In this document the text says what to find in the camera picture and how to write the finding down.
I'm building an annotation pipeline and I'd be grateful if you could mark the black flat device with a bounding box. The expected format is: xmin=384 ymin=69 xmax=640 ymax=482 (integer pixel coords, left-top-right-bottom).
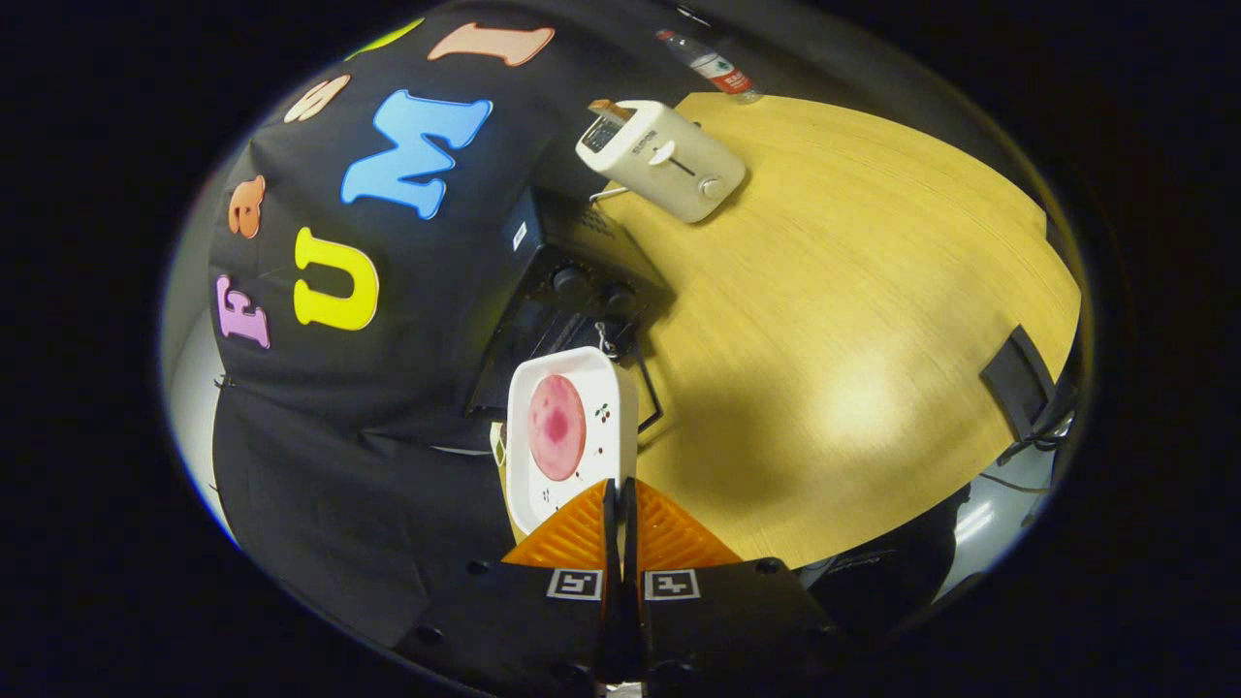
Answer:
xmin=977 ymin=324 xmax=1060 ymax=444

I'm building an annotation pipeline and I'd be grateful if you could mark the black toaster oven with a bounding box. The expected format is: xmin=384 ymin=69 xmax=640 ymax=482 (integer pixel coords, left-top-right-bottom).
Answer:
xmin=463 ymin=184 xmax=675 ymax=437

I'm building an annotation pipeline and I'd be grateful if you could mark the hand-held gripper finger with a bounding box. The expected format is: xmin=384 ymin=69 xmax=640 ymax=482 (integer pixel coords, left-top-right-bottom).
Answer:
xmin=620 ymin=477 xmax=844 ymax=684
xmin=393 ymin=477 xmax=621 ymax=684

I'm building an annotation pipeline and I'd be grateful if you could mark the white rectangular plate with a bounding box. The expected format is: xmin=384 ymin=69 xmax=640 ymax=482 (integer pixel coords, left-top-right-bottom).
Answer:
xmin=504 ymin=346 xmax=641 ymax=537

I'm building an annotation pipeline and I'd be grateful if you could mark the white pop-up toaster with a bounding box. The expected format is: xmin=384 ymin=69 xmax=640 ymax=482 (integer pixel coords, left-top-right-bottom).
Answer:
xmin=575 ymin=99 xmax=748 ymax=225

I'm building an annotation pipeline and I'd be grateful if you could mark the red label water bottle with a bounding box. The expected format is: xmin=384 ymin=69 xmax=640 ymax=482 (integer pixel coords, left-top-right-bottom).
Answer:
xmin=654 ymin=27 xmax=764 ymax=105

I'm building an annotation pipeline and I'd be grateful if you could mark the pink ham slice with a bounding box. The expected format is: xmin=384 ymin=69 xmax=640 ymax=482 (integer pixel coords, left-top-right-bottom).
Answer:
xmin=527 ymin=374 xmax=589 ymax=483

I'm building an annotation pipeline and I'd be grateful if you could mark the black cable bundle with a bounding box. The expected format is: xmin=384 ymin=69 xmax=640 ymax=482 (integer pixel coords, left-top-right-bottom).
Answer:
xmin=999 ymin=412 xmax=1077 ymax=495

